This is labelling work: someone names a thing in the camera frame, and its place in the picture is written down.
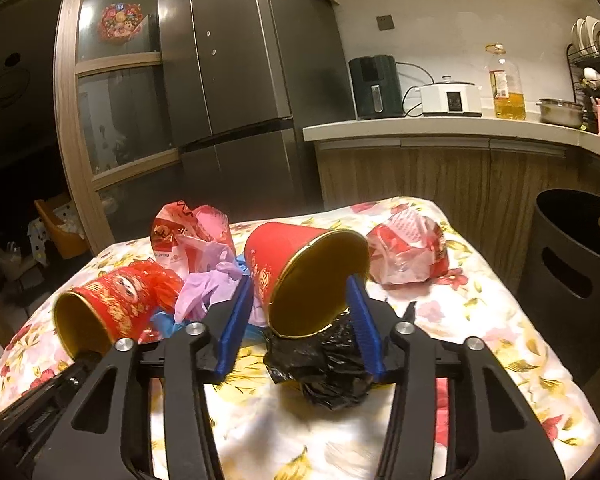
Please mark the red paper cup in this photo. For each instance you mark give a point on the red paper cup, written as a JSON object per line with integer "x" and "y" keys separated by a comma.
{"x": 110, "y": 305}
{"x": 275, "y": 255}

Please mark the wooden glass door cabinet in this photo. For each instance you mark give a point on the wooden glass door cabinet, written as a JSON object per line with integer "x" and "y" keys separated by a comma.
{"x": 65, "y": 135}

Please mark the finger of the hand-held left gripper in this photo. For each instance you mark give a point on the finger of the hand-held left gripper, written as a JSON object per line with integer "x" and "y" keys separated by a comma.
{"x": 45, "y": 400}

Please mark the orange chair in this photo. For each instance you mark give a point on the orange chair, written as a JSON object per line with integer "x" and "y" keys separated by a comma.
{"x": 65, "y": 240}

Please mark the wooden base cabinet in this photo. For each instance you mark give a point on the wooden base cabinet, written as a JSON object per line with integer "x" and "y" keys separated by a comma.
{"x": 430, "y": 175}

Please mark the dark wall socket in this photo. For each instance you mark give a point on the dark wall socket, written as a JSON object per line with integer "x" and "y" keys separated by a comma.
{"x": 384, "y": 22}

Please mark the white kitchen countertop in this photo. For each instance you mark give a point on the white kitchen countertop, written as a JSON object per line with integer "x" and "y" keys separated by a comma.
{"x": 405, "y": 129}

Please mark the white plate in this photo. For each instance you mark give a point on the white plate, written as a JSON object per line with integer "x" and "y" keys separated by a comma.
{"x": 597, "y": 32}
{"x": 579, "y": 35}

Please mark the black trash bin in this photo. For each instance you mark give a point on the black trash bin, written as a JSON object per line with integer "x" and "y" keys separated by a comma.
{"x": 570, "y": 310}

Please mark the grey refrigerator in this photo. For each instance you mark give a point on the grey refrigerator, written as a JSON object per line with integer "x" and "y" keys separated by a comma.
{"x": 250, "y": 85}

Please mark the white electric cooker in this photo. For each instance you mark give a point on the white electric cooker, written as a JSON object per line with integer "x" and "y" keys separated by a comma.
{"x": 450, "y": 100}

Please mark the cooking oil bottle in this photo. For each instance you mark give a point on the cooking oil bottle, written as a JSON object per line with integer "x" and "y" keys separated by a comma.
{"x": 507, "y": 105}

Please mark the purple rubber glove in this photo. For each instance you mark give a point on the purple rubber glove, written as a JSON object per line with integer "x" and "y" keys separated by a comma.
{"x": 205, "y": 285}

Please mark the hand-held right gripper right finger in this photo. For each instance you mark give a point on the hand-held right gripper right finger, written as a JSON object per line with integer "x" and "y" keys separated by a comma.
{"x": 365, "y": 330}

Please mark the floral table cloth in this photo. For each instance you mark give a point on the floral table cloth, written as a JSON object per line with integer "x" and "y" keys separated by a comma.
{"x": 505, "y": 310}

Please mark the white bowl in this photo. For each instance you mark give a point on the white bowl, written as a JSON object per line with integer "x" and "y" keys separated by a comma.
{"x": 592, "y": 75}

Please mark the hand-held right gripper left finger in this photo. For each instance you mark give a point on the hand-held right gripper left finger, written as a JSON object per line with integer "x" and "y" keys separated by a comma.
{"x": 235, "y": 330}

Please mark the red round door decoration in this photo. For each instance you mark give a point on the red round door decoration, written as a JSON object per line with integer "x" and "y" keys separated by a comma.
{"x": 120, "y": 21}

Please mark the black plastic bag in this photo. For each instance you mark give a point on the black plastic bag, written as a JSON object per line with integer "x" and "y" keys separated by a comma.
{"x": 320, "y": 370}

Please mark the red white plastic bag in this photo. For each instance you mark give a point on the red white plastic bag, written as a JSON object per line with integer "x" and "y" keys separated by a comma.
{"x": 410, "y": 240}
{"x": 165, "y": 235}

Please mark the steel pot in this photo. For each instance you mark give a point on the steel pot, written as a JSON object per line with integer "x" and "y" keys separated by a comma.
{"x": 560, "y": 112}

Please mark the dark green air fryer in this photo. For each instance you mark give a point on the dark green air fryer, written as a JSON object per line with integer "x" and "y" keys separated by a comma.
{"x": 372, "y": 85}

